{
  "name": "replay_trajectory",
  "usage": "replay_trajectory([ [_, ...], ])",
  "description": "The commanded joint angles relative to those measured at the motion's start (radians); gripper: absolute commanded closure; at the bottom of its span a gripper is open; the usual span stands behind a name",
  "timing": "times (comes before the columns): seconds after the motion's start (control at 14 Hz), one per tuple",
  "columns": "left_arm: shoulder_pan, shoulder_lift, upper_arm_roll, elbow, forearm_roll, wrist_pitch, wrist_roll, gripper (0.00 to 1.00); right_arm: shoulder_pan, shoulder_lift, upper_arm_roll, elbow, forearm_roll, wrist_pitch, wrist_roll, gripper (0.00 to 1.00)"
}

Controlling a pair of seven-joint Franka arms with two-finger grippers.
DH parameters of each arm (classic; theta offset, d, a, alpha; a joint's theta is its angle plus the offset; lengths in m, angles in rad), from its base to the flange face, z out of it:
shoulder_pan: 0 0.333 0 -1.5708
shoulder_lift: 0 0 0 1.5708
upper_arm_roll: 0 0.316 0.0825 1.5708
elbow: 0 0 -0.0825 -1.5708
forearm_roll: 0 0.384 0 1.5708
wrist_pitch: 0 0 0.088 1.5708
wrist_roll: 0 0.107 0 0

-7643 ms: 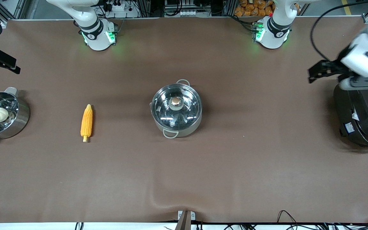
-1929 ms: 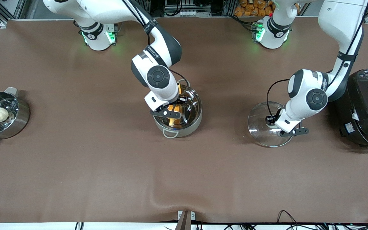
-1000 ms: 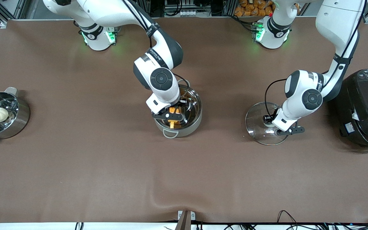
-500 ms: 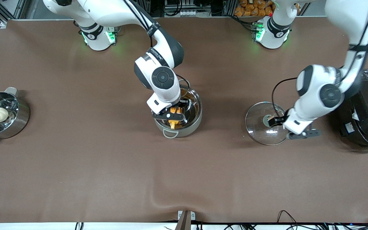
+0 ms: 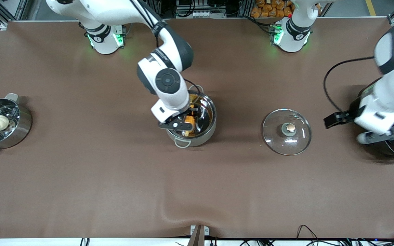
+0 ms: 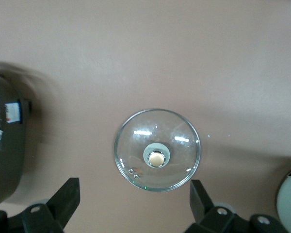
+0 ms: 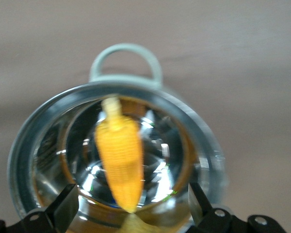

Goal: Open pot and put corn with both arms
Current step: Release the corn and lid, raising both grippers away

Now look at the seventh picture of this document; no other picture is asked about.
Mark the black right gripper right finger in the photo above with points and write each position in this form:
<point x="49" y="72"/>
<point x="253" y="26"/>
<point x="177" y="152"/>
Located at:
<point x="200" y="208"/>

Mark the yellow corn cob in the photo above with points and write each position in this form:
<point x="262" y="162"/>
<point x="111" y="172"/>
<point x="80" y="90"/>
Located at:
<point x="122" y="155"/>

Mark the pale green electric pot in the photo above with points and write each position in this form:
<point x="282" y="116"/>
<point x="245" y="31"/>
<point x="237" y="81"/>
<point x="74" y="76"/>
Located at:
<point x="126" y="82"/>

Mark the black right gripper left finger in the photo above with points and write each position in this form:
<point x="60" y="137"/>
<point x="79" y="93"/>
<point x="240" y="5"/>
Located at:
<point x="63" y="208"/>

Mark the brown table cloth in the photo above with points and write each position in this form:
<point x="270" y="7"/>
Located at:
<point x="232" y="48"/>

